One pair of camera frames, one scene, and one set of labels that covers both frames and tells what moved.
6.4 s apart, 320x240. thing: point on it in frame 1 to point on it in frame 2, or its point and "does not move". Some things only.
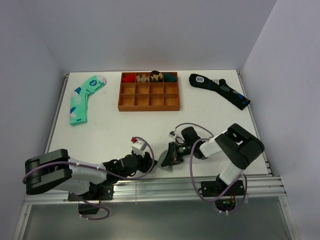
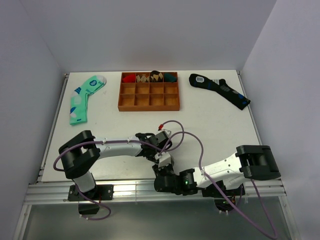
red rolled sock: (131, 78) does not move
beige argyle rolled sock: (143, 79) does not move
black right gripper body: (179, 151) to (167, 169)
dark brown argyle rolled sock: (156, 76) does not move
